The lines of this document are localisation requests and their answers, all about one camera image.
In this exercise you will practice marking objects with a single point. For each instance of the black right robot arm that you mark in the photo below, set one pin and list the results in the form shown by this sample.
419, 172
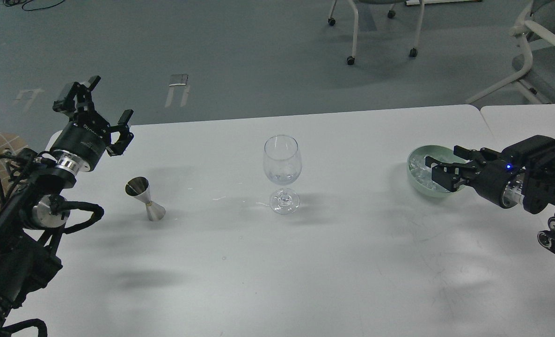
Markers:
536, 155

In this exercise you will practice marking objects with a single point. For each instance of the green bowl of ice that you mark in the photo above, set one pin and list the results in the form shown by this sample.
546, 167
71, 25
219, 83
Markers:
419, 175

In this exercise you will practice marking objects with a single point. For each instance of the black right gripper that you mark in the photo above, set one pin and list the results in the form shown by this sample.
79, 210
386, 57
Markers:
499, 181

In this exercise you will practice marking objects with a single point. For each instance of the clear wine glass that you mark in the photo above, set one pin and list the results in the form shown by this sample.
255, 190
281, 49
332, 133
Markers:
282, 164

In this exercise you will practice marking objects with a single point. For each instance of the steel cocktail jigger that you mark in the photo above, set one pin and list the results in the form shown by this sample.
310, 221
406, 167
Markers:
140, 189

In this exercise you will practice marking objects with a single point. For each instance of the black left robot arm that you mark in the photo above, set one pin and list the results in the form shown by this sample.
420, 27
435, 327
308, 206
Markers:
33, 213

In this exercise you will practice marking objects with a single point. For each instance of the white grey office chair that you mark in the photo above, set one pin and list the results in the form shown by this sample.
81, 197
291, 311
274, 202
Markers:
534, 67

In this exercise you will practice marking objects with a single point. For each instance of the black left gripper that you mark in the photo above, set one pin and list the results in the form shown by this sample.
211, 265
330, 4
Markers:
80, 147

